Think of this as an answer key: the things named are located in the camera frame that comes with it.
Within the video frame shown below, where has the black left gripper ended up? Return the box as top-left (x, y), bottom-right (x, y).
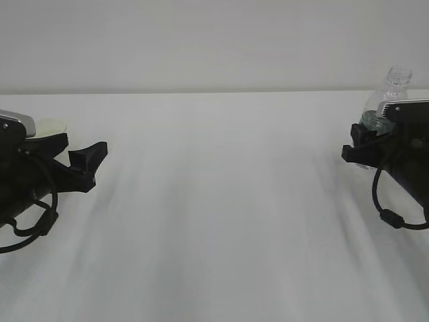
top-left (1, 133), bottom-right (108, 225)

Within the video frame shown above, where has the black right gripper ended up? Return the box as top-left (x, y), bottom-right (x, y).
top-left (341, 123), bottom-right (428, 174)

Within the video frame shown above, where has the white paper cup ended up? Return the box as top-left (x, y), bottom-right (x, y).
top-left (33, 118), bottom-right (68, 152)

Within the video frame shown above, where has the clear plastic water bottle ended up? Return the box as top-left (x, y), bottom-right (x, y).
top-left (351, 66), bottom-right (414, 168)

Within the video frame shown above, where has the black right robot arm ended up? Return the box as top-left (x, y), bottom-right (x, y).
top-left (341, 123), bottom-right (428, 230)

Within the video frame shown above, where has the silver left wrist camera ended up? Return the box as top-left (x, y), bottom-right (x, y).
top-left (1, 110), bottom-right (36, 158)

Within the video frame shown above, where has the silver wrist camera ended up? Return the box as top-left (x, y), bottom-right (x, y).
top-left (377, 99), bottom-right (428, 140)
top-left (1, 110), bottom-right (36, 158)

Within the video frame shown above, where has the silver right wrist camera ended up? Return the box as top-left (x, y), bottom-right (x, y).
top-left (377, 99), bottom-right (428, 140)

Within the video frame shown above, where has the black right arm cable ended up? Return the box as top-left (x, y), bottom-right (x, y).
top-left (373, 147), bottom-right (429, 231)

